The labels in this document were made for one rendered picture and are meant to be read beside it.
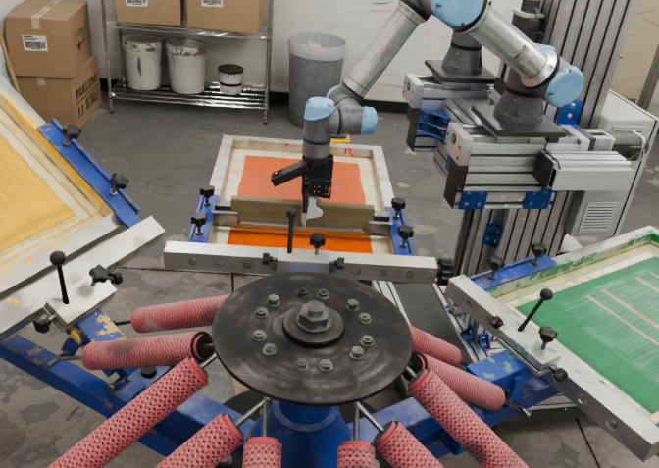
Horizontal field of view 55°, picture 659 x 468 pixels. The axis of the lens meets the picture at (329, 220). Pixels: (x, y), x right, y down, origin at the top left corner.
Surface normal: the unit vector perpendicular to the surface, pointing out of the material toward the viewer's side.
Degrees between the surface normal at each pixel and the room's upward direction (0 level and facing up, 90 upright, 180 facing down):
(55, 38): 90
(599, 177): 90
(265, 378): 0
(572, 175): 90
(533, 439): 0
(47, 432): 0
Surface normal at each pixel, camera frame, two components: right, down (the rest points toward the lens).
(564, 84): 0.34, 0.55
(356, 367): 0.09, -0.86
